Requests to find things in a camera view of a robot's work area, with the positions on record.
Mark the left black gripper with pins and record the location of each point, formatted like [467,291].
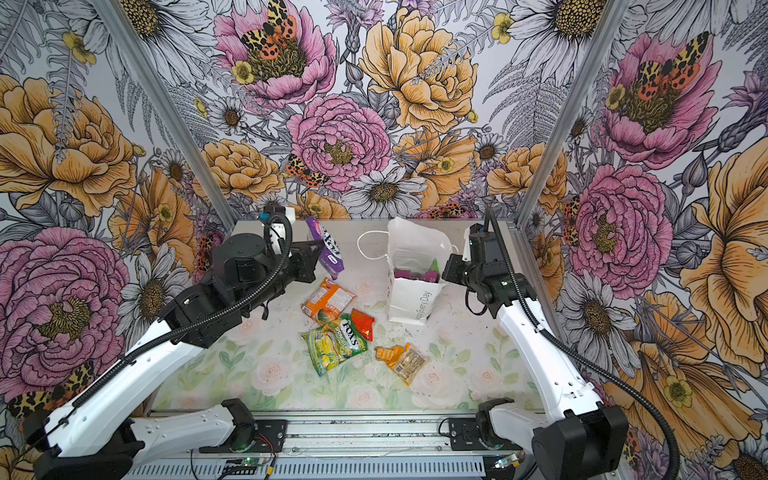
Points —
[306,258]

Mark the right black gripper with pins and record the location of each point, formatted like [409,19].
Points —
[452,267]

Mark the purple Fox's berries candy bag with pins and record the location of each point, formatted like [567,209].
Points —
[330,258]

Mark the magenta Lot 100 candy bag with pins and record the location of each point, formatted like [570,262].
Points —
[430,275]

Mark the white paper bag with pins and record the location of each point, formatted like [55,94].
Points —
[416,256]

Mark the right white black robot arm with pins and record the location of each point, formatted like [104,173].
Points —
[576,436]

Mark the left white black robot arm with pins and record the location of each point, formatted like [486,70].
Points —
[192,322]

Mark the orange Fox's fruits candy bag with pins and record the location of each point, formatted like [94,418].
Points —
[327,302]

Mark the green Fox's spring tea bag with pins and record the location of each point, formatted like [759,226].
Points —
[334,343]

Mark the small red snack packet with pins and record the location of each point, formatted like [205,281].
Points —
[363,323]

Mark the small clear cracker packet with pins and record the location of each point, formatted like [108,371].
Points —
[408,365]

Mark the small orange candy packet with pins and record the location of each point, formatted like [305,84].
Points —
[390,356]

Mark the green circuit board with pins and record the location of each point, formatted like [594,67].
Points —
[249,466]

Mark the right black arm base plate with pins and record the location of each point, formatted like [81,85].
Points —
[464,435]

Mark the aluminium frame rail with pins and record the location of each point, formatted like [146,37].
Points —
[360,432]

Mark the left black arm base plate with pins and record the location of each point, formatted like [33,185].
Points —
[259,436]

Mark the left aluminium corner post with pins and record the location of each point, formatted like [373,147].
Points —
[128,42]

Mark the aluminium corner post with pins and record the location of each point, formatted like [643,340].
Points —
[128,42]
[606,30]

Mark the white slotted cable duct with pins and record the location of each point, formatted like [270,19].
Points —
[383,467]

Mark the right aluminium corner post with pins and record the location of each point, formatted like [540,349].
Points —
[606,30]

